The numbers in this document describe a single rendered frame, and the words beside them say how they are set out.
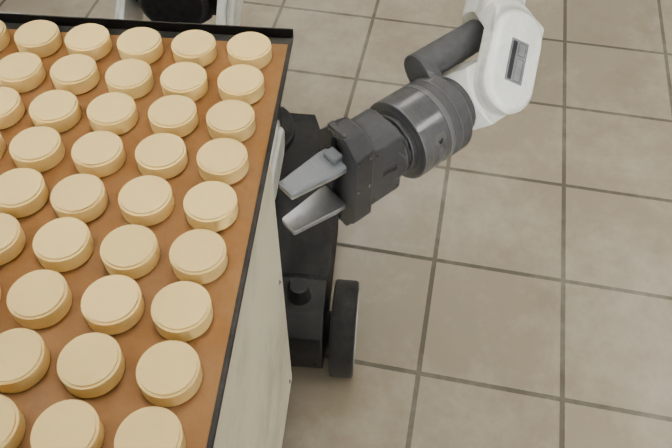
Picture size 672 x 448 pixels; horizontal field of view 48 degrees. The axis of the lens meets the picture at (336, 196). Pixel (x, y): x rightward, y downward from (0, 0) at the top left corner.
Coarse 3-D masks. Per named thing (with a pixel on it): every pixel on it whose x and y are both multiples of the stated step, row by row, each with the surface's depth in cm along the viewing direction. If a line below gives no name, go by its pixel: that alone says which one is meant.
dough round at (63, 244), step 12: (48, 228) 67; (60, 228) 67; (72, 228) 67; (84, 228) 67; (36, 240) 66; (48, 240) 66; (60, 240) 66; (72, 240) 66; (84, 240) 66; (36, 252) 66; (48, 252) 66; (60, 252) 66; (72, 252) 66; (84, 252) 66; (48, 264) 66; (60, 264) 65; (72, 264) 66
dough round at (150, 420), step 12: (144, 408) 56; (156, 408) 56; (132, 420) 56; (144, 420) 56; (156, 420) 56; (168, 420) 56; (120, 432) 55; (132, 432) 55; (144, 432) 55; (156, 432) 55; (168, 432) 55; (180, 432) 55; (120, 444) 54; (132, 444) 54; (144, 444) 54; (156, 444) 54; (168, 444) 54; (180, 444) 55
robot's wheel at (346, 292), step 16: (336, 288) 150; (352, 288) 150; (336, 304) 146; (352, 304) 146; (336, 320) 145; (352, 320) 145; (336, 336) 144; (352, 336) 144; (336, 352) 145; (352, 352) 145; (336, 368) 147; (352, 368) 148
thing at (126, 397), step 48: (96, 96) 81; (144, 96) 81; (192, 144) 77; (240, 192) 73; (96, 240) 69; (240, 240) 69; (144, 288) 65; (48, 336) 62; (144, 336) 62; (48, 384) 60; (192, 432) 57
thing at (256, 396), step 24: (264, 192) 95; (264, 216) 97; (264, 240) 98; (264, 264) 100; (264, 288) 101; (240, 312) 85; (264, 312) 103; (240, 336) 86; (264, 336) 105; (240, 360) 87; (264, 360) 107; (288, 360) 138; (240, 384) 88; (264, 384) 108; (288, 384) 141; (240, 408) 89; (264, 408) 110; (216, 432) 76; (240, 432) 91; (264, 432) 112
